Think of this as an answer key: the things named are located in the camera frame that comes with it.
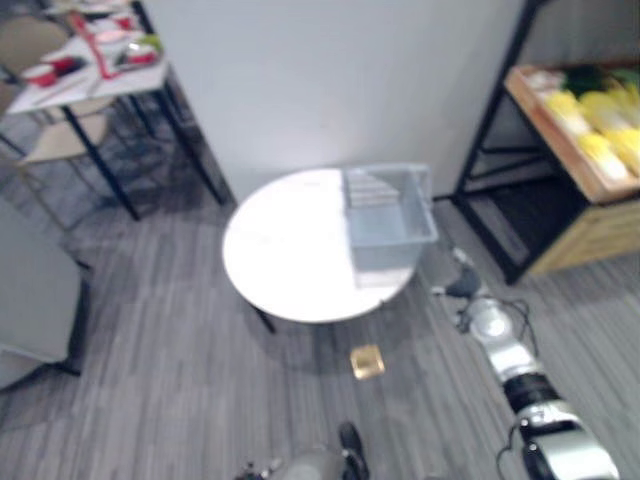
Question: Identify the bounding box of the round white table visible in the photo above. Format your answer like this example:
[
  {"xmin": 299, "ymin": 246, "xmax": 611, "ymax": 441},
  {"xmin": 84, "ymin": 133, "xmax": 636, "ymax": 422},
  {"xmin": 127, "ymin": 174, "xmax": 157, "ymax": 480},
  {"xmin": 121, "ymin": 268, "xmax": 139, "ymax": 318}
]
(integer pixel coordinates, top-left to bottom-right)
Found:
[{"xmin": 222, "ymin": 168, "xmax": 422, "ymax": 325}]

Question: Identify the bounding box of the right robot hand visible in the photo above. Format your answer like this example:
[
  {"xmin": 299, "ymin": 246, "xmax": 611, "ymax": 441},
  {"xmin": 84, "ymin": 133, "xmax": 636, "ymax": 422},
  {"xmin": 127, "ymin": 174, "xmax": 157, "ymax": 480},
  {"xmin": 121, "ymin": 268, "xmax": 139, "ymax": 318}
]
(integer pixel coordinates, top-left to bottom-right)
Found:
[{"xmin": 431, "ymin": 246, "xmax": 483, "ymax": 301}]

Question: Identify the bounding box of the dark robot foot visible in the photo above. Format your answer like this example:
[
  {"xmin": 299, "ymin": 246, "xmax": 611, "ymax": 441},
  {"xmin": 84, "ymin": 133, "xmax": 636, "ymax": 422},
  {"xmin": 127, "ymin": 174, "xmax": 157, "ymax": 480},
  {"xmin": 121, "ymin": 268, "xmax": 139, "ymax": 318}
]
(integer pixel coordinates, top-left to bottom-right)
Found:
[{"xmin": 338, "ymin": 421, "xmax": 372, "ymax": 480}]

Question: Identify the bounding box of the black metal shelf frame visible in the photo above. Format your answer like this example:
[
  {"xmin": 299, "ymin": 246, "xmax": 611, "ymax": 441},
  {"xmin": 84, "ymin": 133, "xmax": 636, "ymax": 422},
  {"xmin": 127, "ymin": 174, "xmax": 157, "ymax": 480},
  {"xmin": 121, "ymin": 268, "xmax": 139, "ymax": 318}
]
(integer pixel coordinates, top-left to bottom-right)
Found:
[{"xmin": 451, "ymin": 0, "xmax": 640, "ymax": 287}]

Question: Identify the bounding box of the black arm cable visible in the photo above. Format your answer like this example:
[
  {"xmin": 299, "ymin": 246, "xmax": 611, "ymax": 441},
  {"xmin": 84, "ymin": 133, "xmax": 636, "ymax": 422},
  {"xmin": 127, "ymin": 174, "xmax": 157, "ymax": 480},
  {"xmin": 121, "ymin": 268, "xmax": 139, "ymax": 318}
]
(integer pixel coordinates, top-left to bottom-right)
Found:
[{"xmin": 494, "ymin": 297, "xmax": 535, "ymax": 472}]

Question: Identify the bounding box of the beige dining chair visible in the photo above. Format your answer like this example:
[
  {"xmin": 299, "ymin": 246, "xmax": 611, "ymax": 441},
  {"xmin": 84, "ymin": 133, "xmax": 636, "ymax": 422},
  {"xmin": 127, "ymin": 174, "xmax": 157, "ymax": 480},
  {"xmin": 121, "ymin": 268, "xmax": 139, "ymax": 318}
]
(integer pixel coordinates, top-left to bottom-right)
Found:
[
  {"xmin": 0, "ymin": 16, "xmax": 70, "ymax": 81},
  {"xmin": 17, "ymin": 94, "xmax": 111, "ymax": 201}
]

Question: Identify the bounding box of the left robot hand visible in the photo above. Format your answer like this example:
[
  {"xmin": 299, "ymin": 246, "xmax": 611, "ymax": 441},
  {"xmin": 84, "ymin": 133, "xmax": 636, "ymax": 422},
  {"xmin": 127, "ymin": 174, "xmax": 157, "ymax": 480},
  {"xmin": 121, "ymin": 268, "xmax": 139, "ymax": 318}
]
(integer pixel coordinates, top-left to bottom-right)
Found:
[{"xmin": 240, "ymin": 456, "xmax": 283, "ymax": 480}]

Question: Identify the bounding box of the pink plate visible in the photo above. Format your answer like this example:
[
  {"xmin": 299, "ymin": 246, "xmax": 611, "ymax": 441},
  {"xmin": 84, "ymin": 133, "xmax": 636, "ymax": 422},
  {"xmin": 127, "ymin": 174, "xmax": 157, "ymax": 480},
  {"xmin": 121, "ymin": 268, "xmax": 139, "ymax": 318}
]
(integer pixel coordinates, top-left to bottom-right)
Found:
[{"xmin": 93, "ymin": 28, "xmax": 132, "ymax": 45}]

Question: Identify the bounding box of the red bowl with dark food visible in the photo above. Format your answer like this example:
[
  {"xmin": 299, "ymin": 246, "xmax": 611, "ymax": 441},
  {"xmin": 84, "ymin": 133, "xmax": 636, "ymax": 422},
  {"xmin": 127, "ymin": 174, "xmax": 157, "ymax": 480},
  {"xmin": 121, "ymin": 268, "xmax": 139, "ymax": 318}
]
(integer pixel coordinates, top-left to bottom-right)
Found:
[{"xmin": 48, "ymin": 54, "xmax": 94, "ymax": 78}]

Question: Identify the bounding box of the brass floor socket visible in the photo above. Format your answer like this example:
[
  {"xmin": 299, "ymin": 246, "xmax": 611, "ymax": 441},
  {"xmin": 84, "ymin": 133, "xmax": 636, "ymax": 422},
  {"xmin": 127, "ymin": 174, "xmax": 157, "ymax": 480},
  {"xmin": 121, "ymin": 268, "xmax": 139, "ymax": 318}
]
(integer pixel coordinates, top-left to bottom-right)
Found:
[{"xmin": 349, "ymin": 344, "xmax": 387, "ymax": 381}]

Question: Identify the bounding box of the pale packaged vegetable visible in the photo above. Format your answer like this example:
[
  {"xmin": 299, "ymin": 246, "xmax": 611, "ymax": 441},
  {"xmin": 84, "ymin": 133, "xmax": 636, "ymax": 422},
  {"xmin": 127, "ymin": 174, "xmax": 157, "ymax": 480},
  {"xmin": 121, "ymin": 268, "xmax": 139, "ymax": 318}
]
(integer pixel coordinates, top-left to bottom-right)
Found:
[{"xmin": 523, "ymin": 68, "xmax": 566, "ymax": 92}]

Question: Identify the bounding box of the wooden shelf base box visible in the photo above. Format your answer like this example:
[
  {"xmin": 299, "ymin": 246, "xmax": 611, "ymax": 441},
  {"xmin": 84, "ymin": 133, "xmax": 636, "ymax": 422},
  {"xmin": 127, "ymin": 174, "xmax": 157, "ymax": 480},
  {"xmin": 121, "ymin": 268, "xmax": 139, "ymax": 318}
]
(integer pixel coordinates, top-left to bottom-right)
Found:
[{"xmin": 527, "ymin": 198, "xmax": 640, "ymax": 277}]

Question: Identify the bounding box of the red ribbon strip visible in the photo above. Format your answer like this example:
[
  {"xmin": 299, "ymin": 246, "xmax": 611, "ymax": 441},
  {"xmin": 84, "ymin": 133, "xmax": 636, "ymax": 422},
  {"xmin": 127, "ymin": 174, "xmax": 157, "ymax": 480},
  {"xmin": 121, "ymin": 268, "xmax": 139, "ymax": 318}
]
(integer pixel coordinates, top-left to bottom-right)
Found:
[{"xmin": 68, "ymin": 11, "xmax": 119, "ymax": 80}]

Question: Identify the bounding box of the red bowl with silver lid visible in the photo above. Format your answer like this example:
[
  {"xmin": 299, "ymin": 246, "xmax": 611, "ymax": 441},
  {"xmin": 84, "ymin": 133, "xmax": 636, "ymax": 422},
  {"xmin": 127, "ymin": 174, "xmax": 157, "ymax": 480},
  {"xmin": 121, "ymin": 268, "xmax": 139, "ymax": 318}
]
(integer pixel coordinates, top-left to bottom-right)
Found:
[{"xmin": 117, "ymin": 42, "xmax": 155, "ymax": 68}]

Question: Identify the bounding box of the yellow napa cabbage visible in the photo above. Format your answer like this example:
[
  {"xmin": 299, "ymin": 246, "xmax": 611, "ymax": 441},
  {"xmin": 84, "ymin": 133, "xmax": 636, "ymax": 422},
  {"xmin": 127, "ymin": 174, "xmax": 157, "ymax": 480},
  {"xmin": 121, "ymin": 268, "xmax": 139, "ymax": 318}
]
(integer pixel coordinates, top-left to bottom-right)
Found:
[
  {"xmin": 603, "ymin": 126, "xmax": 640, "ymax": 167},
  {"xmin": 579, "ymin": 88, "xmax": 640, "ymax": 132},
  {"xmin": 575, "ymin": 131, "xmax": 632, "ymax": 182},
  {"xmin": 543, "ymin": 91, "xmax": 592, "ymax": 135}
]

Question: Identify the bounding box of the grey armchair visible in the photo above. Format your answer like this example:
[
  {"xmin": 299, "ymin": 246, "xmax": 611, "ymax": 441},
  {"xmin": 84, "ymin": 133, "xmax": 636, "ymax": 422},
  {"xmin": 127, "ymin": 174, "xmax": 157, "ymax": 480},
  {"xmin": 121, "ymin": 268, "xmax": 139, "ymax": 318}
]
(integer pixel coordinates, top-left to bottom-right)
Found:
[{"xmin": 0, "ymin": 198, "xmax": 93, "ymax": 392}]

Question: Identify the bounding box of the dark green leafy vegetable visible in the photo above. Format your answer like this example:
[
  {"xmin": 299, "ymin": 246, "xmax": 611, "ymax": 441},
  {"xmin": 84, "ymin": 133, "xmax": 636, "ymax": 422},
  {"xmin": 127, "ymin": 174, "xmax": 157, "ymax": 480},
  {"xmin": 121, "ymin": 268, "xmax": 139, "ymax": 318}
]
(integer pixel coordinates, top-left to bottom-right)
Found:
[
  {"xmin": 560, "ymin": 64, "xmax": 609, "ymax": 97},
  {"xmin": 609, "ymin": 66, "xmax": 640, "ymax": 90}
]

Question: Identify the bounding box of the clear plastic basket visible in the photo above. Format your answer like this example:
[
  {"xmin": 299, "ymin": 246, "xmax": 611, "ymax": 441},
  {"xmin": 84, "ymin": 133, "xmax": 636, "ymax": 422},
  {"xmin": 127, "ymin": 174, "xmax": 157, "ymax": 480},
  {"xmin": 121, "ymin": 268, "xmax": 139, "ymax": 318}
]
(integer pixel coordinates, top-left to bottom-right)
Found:
[{"xmin": 341, "ymin": 162, "xmax": 439, "ymax": 290}]

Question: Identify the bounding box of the white square dining table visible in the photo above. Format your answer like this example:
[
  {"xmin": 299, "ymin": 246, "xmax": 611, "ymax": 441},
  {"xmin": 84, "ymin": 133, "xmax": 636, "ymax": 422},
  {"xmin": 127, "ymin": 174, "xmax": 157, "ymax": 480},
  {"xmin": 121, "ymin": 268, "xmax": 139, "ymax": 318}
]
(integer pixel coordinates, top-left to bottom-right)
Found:
[{"xmin": 3, "ymin": 0, "xmax": 226, "ymax": 222}]

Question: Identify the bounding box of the wooden produce crate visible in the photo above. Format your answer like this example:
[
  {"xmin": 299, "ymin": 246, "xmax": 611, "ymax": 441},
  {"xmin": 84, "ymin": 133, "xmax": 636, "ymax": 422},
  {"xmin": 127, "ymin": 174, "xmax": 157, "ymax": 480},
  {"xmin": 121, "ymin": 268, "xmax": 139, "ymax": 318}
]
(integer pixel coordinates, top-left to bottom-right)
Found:
[{"xmin": 503, "ymin": 62, "xmax": 640, "ymax": 205}]

